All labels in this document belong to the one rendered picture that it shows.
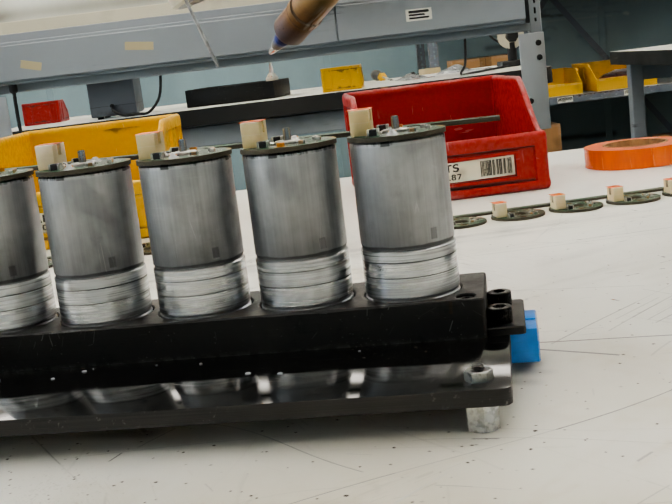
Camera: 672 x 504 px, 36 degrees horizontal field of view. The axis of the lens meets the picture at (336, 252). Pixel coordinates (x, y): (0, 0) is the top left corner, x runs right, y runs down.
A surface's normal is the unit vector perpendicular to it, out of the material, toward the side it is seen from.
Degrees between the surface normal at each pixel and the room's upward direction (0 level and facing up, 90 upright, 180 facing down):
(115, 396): 0
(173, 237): 90
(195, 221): 90
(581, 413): 0
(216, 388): 0
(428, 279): 90
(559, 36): 90
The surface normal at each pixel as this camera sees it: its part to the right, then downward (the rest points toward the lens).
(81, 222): -0.02, 0.18
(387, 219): -0.44, 0.21
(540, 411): -0.12, -0.98
